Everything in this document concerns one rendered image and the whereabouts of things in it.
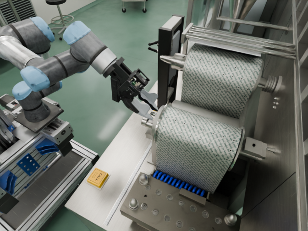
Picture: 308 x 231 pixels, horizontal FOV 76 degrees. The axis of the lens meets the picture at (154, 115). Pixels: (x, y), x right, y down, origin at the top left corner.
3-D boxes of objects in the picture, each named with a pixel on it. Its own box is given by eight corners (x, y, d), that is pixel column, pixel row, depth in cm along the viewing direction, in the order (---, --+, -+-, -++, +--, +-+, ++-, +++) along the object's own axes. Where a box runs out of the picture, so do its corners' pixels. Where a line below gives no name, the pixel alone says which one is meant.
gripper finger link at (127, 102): (136, 114, 62) (118, 92, 61) (134, 116, 63) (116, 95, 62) (145, 107, 65) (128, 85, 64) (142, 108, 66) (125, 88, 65)
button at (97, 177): (96, 169, 93) (95, 167, 92) (108, 175, 91) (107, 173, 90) (87, 182, 89) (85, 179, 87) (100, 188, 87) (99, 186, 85)
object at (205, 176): (156, 168, 81) (156, 143, 67) (212, 193, 74) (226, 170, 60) (156, 169, 80) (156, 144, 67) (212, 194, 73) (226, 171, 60)
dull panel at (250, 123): (266, 16, 218) (276, -9, 200) (269, 17, 217) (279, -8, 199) (226, 209, 81) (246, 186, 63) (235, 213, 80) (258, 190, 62)
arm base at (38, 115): (20, 116, 127) (13, 106, 120) (40, 102, 136) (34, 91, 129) (36, 125, 122) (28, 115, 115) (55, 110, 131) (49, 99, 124)
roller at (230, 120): (174, 113, 89) (177, 93, 80) (232, 132, 81) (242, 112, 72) (164, 133, 81) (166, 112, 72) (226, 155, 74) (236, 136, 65)
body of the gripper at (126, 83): (140, 95, 58) (110, 65, 55) (127, 105, 64) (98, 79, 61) (151, 80, 62) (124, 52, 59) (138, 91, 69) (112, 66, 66)
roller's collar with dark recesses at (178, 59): (176, 63, 82) (177, 49, 78) (189, 67, 81) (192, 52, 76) (170, 71, 78) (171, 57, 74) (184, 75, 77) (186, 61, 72)
